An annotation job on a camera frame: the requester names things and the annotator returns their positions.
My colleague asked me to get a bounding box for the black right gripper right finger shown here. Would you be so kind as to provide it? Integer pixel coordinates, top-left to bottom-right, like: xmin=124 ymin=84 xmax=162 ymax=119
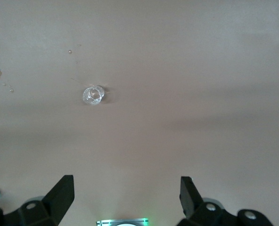
xmin=178 ymin=176 xmax=274 ymax=226

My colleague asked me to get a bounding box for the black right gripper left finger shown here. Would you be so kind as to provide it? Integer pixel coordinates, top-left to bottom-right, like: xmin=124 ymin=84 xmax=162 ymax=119
xmin=0 ymin=175 xmax=74 ymax=226

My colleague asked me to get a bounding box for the clear glass cup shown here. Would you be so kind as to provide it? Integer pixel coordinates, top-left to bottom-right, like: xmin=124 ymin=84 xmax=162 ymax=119
xmin=82 ymin=86 xmax=105 ymax=106

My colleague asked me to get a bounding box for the brown paper table cover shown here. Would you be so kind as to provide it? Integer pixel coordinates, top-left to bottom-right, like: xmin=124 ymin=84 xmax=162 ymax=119
xmin=0 ymin=0 xmax=279 ymax=226

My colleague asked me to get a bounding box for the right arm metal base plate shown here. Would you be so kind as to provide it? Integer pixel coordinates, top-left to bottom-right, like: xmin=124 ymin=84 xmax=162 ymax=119
xmin=96 ymin=218 xmax=150 ymax=226

